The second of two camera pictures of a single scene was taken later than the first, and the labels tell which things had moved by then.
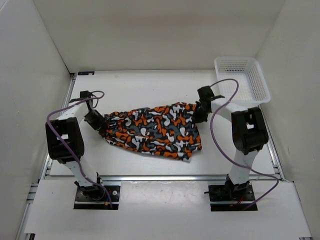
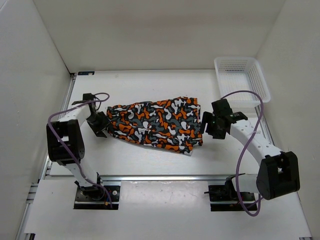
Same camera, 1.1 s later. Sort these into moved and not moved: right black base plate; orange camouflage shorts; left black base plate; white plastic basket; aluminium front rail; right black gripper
Moved: orange camouflage shorts; right black gripper
Not moved: white plastic basket; right black base plate; aluminium front rail; left black base plate
